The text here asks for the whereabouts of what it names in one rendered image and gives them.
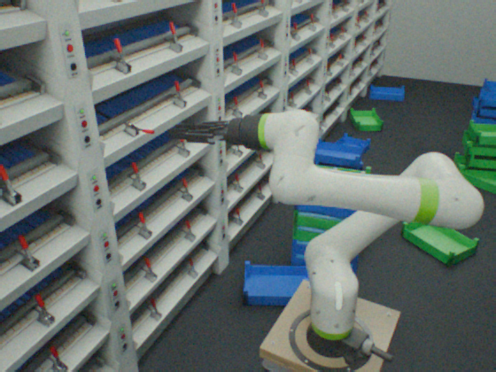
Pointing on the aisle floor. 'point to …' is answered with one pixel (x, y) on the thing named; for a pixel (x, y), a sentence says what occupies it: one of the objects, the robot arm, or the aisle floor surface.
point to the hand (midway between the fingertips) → (182, 131)
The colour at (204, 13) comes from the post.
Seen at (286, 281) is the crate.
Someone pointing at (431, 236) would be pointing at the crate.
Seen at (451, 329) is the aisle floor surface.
